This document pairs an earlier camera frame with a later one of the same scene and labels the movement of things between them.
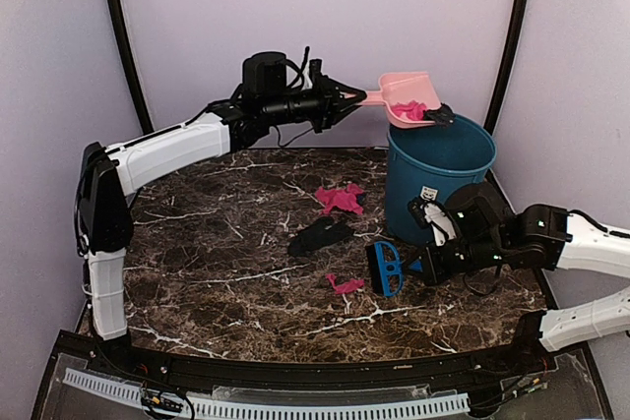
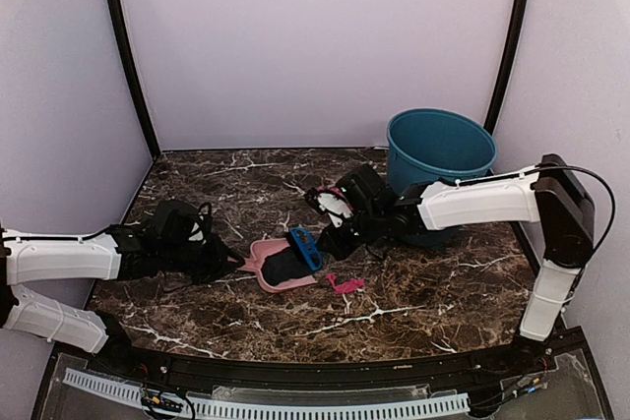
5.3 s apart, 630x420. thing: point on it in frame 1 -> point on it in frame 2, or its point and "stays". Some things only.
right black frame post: x=514 y=36 stays
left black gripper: x=332 y=101 -> x=220 y=265
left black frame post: x=115 y=7 stays
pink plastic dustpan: x=407 y=95 -> x=258 y=250
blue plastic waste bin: x=448 y=154 stays
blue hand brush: x=386 y=269 -> x=309 y=246
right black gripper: x=433 y=271 -> x=339 y=250
